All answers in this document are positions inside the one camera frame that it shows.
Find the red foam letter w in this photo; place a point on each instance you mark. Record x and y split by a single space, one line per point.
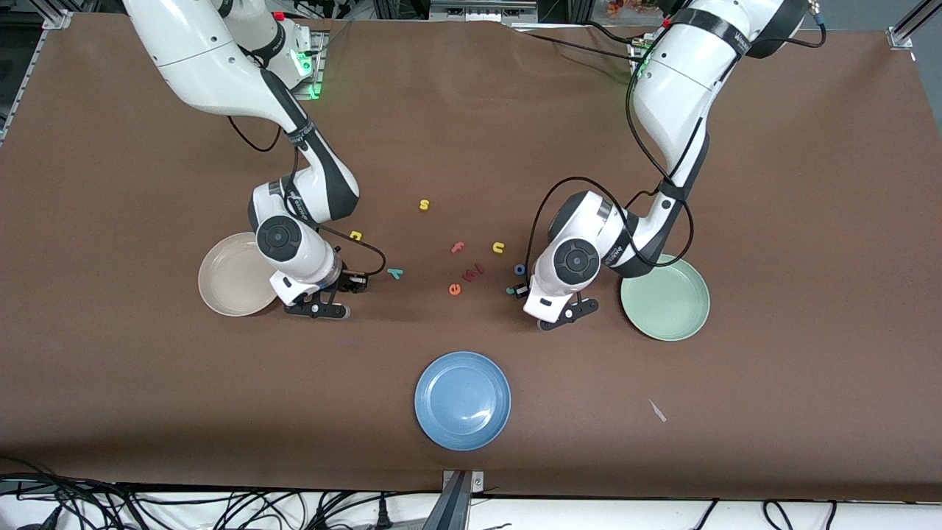
468 276

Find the blue round plate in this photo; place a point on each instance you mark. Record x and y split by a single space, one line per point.
463 400

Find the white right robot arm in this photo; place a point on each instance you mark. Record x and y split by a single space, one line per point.
199 66

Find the metal pole bracket plate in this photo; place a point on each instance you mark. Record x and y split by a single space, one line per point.
478 482

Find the pale green round plate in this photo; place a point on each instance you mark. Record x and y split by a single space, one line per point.
673 309

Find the white paper scrap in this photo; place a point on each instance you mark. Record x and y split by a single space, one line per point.
657 411

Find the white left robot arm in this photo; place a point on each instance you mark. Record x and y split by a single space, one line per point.
677 81

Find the aluminium frame rail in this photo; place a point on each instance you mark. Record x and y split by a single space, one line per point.
478 11

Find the aluminium corner profile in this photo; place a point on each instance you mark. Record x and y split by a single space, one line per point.
901 35

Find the brown table cover sheet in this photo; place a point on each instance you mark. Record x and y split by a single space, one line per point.
471 110

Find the small metal corner bracket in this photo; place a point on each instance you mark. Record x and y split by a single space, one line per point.
57 20

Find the grey camera mount pole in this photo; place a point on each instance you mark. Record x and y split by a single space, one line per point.
450 511

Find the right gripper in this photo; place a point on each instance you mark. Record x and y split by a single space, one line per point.
349 280

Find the orange decoration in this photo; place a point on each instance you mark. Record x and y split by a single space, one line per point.
633 6

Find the teal foam letter y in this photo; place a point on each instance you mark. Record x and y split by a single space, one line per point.
395 273

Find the beige round plate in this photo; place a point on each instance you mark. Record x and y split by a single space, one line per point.
228 280

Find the aluminium table side rail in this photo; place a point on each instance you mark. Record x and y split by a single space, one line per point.
20 81

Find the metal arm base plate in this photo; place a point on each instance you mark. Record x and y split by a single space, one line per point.
637 53
318 73

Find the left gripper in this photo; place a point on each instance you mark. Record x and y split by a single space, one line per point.
519 290

